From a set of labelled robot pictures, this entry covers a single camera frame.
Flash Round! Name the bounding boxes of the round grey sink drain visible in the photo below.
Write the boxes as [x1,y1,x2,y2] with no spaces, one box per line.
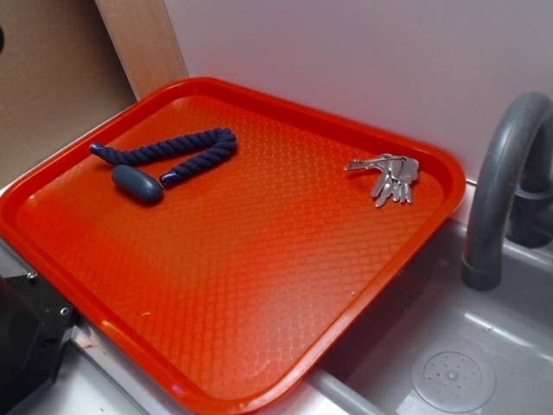
[410,342,496,414]

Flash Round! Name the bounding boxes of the light wooden board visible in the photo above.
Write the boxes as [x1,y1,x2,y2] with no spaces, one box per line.
[95,0,188,99]

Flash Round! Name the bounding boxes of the silver key bunch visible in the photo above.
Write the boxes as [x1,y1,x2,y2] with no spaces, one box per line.
[344,154,419,208]

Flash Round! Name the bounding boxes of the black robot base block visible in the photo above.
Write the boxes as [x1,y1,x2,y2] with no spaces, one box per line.
[1,275,76,414]

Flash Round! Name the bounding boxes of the grey oval stone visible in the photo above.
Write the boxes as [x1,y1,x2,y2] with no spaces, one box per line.
[111,164,163,204]

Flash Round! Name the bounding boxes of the orange plastic tray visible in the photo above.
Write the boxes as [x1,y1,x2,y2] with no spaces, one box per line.
[1,78,465,414]

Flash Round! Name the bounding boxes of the grey curved faucet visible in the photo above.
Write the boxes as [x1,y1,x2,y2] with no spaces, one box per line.
[461,92,552,291]

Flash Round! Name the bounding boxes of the navy blue twisted rope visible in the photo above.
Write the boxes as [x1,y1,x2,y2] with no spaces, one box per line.
[89,127,238,188]

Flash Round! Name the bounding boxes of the grey plastic sink basin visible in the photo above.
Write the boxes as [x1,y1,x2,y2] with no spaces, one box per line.
[308,221,552,414]

